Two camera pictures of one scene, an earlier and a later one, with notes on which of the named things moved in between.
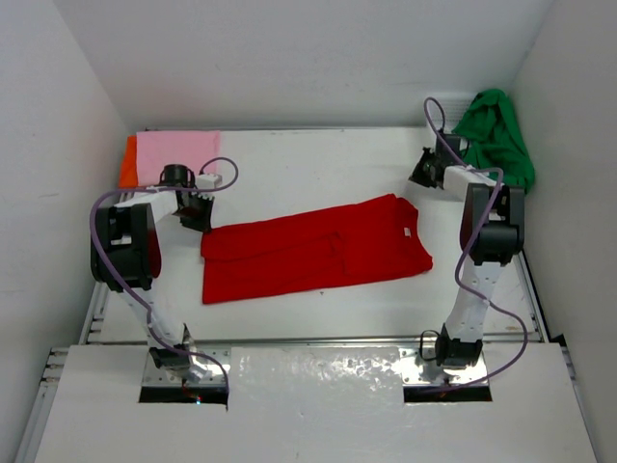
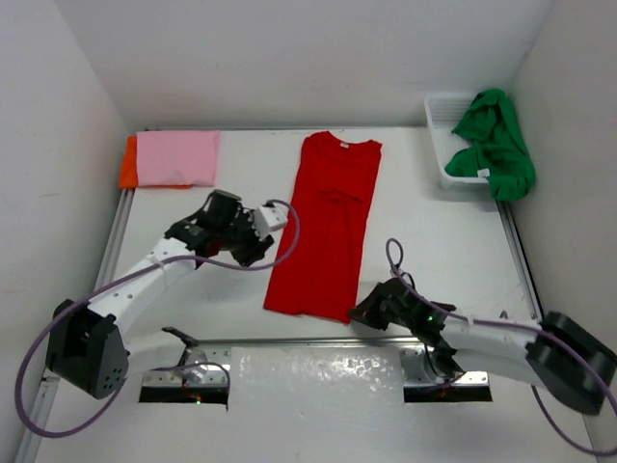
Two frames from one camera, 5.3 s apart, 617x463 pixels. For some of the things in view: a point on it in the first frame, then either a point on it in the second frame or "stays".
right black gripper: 416,175 -> 366,311
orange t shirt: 128,175 stays
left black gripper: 202,223 -> 256,247
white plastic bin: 445,109 stays
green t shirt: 493,144 stays
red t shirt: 374,239 -> 333,198
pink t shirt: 159,149 stays
